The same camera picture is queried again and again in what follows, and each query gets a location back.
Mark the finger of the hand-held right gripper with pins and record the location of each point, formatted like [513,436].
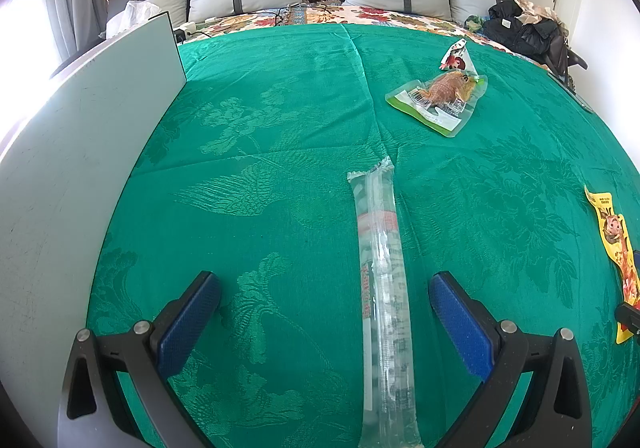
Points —
[630,317]
[636,263]

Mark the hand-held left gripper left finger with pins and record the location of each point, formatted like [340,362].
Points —
[190,323]

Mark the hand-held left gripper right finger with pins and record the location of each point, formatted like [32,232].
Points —
[460,323]

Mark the yellow cartoon snack packet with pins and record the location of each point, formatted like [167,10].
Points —
[612,233]

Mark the long clear plastic syringe packet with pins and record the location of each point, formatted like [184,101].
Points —
[385,278]

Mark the green patterned blanket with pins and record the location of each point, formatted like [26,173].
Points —
[275,152]

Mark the grey board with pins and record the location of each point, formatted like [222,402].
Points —
[75,152]

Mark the green-edged clear snack packet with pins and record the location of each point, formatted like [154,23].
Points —
[440,97]

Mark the black clothing pile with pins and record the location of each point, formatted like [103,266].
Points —
[520,32]

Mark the white red snack packet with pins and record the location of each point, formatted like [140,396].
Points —
[456,58]

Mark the beige patterned cloth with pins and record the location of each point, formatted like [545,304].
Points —
[532,7]

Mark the green cloth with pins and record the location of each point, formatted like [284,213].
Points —
[474,22]

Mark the white power strip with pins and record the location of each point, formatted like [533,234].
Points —
[187,30]

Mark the white plastic bag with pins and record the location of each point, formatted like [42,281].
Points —
[135,12]

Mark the floral bed sheet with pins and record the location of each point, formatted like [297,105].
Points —
[375,15]

